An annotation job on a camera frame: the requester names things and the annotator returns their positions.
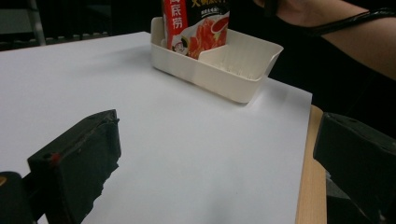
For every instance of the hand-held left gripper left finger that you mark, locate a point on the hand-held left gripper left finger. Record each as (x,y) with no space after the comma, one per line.
(77,161)

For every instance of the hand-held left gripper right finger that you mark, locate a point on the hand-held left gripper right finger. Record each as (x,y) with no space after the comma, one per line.
(361,161)

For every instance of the white divided plastic tray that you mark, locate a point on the white divided plastic tray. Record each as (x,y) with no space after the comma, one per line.
(218,74)

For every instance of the red and black soup packet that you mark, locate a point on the red and black soup packet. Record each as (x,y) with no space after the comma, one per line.
(199,28)

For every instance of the white table sheet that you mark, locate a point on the white table sheet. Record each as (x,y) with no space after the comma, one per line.
(186,155)

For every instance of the white metal table frame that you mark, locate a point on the white metal table frame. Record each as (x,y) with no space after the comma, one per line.
(36,21)

